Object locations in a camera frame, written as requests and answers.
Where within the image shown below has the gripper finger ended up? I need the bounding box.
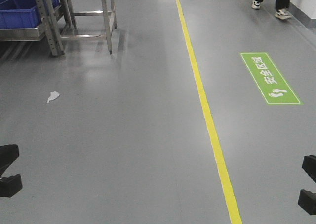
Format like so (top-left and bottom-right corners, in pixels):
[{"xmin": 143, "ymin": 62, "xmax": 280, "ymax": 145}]
[
  {"xmin": 302, "ymin": 155, "xmax": 316, "ymax": 182},
  {"xmin": 298, "ymin": 189, "xmax": 316, "ymax": 215}
]

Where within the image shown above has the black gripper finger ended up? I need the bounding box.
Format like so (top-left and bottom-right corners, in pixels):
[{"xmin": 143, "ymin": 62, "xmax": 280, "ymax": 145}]
[
  {"xmin": 0, "ymin": 174, "xmax": 23, "ymax": 197},
  {"xmin": 0, "ymin": 144, "xmax": 19, "ymax": 176}
]

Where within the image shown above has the crumpled white paper scrap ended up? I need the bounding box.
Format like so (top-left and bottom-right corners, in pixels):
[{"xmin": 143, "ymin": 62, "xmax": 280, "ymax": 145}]
[{"xmin": 47, "ymin": 91, "xmax": 61, "ymax": 104}]

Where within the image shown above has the green floor safety sign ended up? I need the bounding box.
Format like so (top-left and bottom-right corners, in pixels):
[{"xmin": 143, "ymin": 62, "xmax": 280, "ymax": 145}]
[{"xmin": 240, "ymin": 52, "xmax": 303, "ymax": 105}]

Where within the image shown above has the left blue plastic bin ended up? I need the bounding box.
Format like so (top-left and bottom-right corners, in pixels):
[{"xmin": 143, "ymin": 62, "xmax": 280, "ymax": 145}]
[{"xmin": 0, "ymin": 0, "xmax": 40, "ymax": 29}]

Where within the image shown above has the person in black trousers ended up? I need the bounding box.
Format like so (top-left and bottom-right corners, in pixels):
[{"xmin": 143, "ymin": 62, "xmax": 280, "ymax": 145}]
[{"xmin": 251, "ymin": 0, "xmax": 293, "ymax": 20}]

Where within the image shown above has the stainless steel rack frame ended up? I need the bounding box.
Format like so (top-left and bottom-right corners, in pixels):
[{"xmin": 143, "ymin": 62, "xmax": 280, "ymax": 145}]
[{"xmin": 0, "ymin": 0, "xmax": 117, "ymax": 56}]

